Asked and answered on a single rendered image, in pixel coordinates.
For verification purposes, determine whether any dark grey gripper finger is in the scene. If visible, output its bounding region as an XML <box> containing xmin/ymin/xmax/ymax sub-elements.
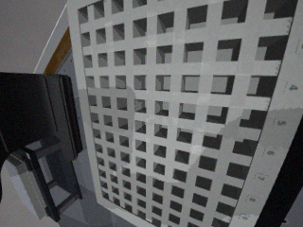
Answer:
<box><xmin>0</xmin><ymin>72</ymin><xmax>82</xmax><ymax>202</ymax></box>

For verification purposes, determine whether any white rectangular plate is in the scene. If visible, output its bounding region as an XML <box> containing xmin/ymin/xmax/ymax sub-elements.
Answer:
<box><xmin>4</xmin><ymin>152</ymin><xmax>47</xmax><ymax>219</ymax></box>

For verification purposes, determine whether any grey perforated base plate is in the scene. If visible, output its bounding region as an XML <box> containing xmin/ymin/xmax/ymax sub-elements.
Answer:
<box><xmin>38</xmin><ymin>47</ymin><xmax>303</xmax><ymax>227</ymax></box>

